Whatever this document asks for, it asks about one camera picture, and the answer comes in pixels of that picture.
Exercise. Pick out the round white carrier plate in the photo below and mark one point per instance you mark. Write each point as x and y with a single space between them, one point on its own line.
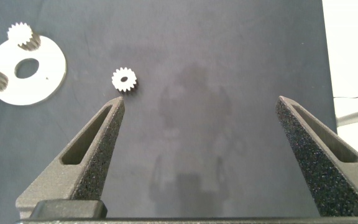
26 91

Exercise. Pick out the dark rectangular work mat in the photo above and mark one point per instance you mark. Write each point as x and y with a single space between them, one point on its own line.
228 46

